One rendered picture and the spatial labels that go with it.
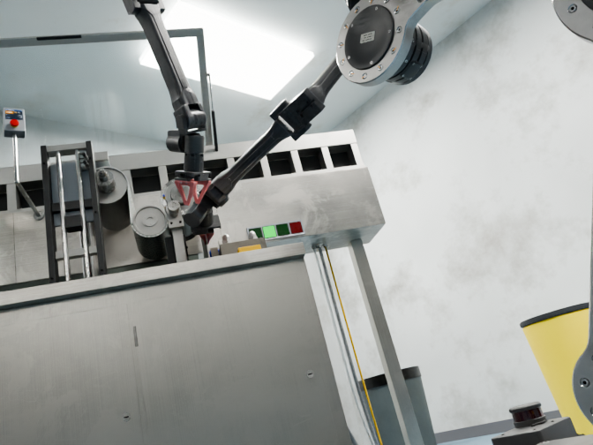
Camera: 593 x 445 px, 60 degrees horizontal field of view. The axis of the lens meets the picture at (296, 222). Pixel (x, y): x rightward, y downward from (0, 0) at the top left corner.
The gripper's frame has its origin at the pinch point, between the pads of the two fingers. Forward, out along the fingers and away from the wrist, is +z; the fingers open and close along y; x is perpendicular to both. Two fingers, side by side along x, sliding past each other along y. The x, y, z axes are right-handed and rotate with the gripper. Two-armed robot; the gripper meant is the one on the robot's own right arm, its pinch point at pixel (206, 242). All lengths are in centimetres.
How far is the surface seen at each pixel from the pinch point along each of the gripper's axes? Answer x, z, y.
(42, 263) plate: 25, 21, -61
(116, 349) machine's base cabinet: -47, -7, -30
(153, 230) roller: 4.8, -4.6, -17.7
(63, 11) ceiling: 224, -13, -57
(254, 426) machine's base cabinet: -71, 5, 2
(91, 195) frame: 6.5, -20.8, -35.3
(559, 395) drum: -38, 100, 166
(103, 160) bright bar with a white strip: 28.5, -20.3, -31.6
